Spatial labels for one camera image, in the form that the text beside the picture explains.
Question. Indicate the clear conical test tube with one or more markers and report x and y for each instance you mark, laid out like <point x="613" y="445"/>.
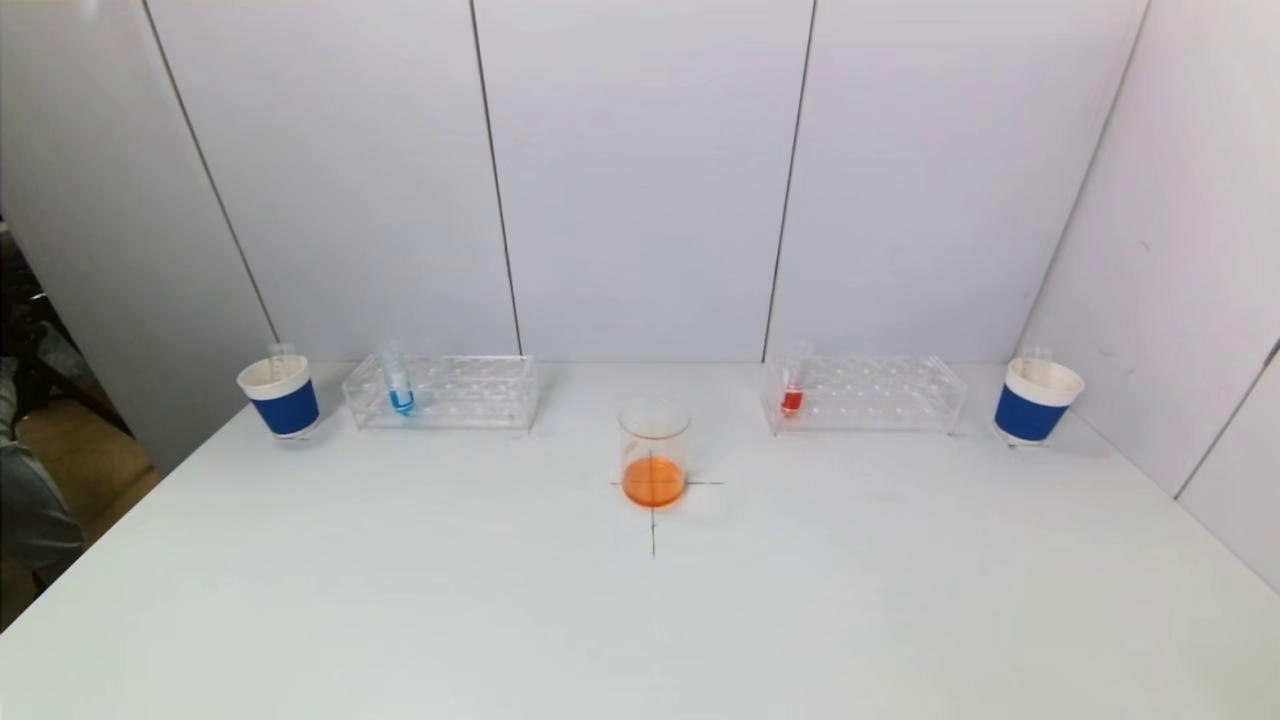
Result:
<point x="280" y="358"/>

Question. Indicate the test tube with yellow pigment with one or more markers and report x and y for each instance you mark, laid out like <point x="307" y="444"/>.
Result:
<point x="1036" y="358"/>

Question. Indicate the clear glass beaker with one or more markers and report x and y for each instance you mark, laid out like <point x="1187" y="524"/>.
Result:
<point x="655" y="482"/>

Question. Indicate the test tube with red pigment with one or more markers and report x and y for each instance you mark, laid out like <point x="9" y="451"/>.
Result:
<point x="792" y="401"/>

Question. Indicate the clear acrylic test tube rack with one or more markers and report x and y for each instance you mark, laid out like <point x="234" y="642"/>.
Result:
<point x="450" y="395"/>
<point x="870" y="395"/>

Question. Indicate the test tube with blue pigment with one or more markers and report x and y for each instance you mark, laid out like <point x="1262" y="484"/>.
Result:
<point x="401" y="400"/>

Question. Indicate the white paper cup blue sleeve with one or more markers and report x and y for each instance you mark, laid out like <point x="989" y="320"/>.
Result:
<point x="1030" y="412"/>
<point x="285" y="405"/>

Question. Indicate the person in grey clothing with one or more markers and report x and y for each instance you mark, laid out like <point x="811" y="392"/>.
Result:
<point x="30" y="510"/>

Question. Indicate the black metal frame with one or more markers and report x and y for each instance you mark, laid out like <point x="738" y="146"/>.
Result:
<point x="12" y="290"/>

